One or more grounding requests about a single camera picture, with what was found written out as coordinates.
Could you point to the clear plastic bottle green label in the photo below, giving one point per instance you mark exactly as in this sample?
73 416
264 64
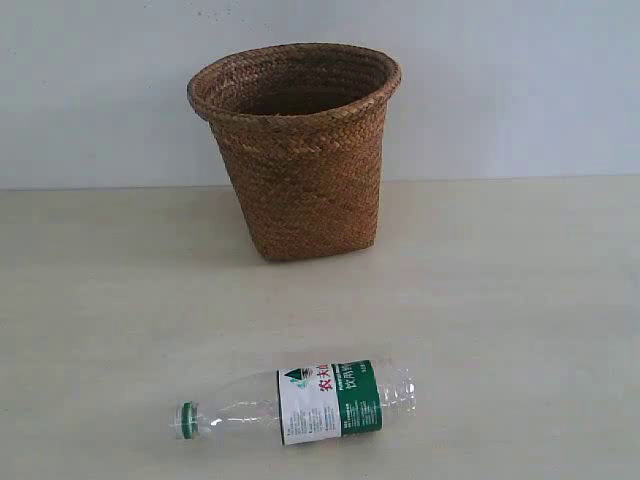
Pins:
303 404

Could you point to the brown woven wicker basket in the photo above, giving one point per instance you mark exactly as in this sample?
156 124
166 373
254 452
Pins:
300 130

